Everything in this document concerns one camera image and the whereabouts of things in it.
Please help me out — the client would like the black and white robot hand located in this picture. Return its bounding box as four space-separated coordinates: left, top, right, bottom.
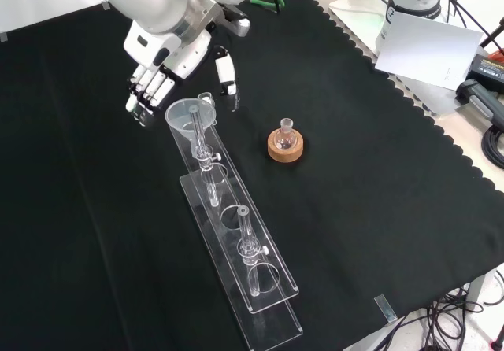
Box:
122 20 242 128

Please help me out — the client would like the black floor cable bundle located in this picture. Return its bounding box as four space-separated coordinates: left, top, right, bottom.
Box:
368 272 504 351

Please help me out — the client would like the coiled black cable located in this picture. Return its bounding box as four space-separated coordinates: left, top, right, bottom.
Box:
481 124 504 170

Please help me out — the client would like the clear plastic funnel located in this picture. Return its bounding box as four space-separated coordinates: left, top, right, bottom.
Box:
164 91 218 160

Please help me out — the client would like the small glass round-bottom flask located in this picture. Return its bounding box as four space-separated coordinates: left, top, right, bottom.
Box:
274 117 297 150

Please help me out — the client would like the round cork ring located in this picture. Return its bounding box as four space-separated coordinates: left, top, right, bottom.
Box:
267 128 306 164

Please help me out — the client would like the grey table leg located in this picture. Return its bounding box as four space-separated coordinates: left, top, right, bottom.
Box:
465 271 499 313

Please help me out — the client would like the black power adapter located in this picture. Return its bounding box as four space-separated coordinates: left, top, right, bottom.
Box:
467 53 504 93

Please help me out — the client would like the black and grey handle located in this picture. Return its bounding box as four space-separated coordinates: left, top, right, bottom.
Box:
455 78 504 127

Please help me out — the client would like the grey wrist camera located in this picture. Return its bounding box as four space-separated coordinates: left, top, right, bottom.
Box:
220 5 252 38

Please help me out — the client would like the pale base board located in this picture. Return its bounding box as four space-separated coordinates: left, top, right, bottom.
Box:
328 0 473 117

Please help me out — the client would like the black scalloped bench cloth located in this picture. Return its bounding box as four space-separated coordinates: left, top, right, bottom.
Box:
0 0 504 351

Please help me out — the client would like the clear acrylic funnel stand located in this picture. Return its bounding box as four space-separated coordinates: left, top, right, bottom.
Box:
167 102 305 351

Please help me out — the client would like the white paper card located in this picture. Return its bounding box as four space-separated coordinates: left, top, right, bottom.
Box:
373 10 484 91

